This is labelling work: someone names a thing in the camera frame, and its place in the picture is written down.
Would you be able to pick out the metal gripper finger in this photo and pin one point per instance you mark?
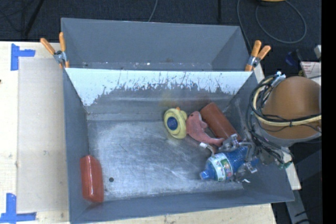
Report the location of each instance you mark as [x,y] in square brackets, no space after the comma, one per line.
[232,143]
[248,168]

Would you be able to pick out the blue plastic bottle with label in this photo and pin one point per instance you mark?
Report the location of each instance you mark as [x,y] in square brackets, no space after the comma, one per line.
[223,166]

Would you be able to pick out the red-brown flat block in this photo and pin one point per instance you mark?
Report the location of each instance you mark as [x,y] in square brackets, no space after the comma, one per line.
[218,120]
[92,179]

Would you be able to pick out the pink toy fish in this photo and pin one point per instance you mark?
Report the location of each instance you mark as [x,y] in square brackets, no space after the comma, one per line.
[198,129]

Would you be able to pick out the yellow disc toy, blue centre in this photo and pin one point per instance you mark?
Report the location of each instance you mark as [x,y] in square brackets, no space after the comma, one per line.
[174,123]

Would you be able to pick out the grey metal bin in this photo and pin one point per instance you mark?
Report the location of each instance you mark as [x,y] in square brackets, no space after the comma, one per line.
[147,154]

